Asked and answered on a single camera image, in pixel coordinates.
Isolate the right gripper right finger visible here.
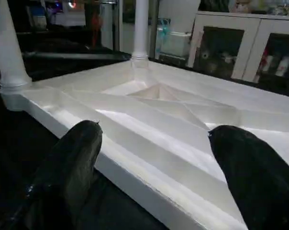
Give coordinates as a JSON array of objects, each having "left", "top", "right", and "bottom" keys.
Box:
[{"left": 208, "top": 125, "right": 289, "bottom": 230}]

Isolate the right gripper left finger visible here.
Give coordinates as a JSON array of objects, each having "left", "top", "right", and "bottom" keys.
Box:
[{"left": 0, "top": 120, "right": 103, "bottom": 230}]

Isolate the white plastic table top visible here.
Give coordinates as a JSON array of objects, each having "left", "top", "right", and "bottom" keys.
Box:
[{"left": 0, "top": 57, "right": 289, "bottom": 230}]

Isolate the white plastic table leg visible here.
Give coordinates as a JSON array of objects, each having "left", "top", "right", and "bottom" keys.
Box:
[
  {"left": 131, "top": 0, "right": 151, "bottom": 63},
  {"left": 0, "top": 0, "right": 33, "bottom": 94}
]

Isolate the black plastic mat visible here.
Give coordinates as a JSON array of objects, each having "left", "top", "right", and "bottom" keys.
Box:
[{"left": 0, "top": 38, "right": 169, "bottom": 230}]

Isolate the white glass door cabinet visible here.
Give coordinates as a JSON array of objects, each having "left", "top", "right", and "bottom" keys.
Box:
[{"left": 188, "top": 12, "right": 289, "bottom": 99}]

